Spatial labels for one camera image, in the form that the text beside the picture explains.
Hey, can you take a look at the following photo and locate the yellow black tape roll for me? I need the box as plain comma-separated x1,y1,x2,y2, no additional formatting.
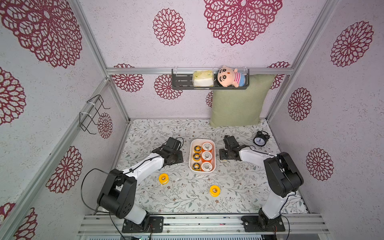
193,153,201,162
192,163,201,171
194,145,202,154

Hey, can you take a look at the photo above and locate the orange white sealing tape roll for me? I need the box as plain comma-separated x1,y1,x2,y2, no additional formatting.
202,142,214,153
201,162,213,172
201,151,213,163

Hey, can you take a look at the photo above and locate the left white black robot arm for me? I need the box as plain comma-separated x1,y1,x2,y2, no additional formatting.
97,146,184,229

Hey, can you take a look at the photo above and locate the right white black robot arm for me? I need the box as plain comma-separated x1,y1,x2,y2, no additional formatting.
219,146,304,220

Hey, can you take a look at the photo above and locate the white plastic storage box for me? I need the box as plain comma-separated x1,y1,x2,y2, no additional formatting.
189,139,217,175

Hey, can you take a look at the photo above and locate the black twin-bell alarm clock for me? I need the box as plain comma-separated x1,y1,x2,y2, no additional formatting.
253,131,270,147

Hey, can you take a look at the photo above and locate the green linen pillow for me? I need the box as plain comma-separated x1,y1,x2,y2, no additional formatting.
210,75,275,128

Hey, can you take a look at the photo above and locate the cartoon boy plush doll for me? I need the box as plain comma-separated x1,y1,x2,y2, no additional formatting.
217,66,246,88

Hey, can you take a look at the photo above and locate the green white tissue pack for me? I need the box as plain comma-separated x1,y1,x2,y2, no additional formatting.
193,71,215,87

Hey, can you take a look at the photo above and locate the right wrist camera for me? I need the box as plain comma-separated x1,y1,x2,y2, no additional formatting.
223,135,240,150

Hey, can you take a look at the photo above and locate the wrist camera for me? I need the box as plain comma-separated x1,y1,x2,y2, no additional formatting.
223,135,240,150
164,137,184,152

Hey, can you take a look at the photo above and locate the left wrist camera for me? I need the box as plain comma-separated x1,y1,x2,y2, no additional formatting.
164,137,184,152

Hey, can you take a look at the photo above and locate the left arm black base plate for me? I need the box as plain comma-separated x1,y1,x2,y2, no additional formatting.
122,215,164,234

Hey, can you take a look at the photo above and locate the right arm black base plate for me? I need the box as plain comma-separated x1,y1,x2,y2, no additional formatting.
241,215,286,233

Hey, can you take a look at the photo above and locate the black wall shelf basket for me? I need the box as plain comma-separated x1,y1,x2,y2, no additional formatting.
171,68,250,91

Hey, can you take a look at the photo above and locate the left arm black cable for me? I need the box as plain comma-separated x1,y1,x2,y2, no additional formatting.
80,167,127,240

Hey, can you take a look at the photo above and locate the black wire wall rack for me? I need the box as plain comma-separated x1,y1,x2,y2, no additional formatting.
78,94,110,135

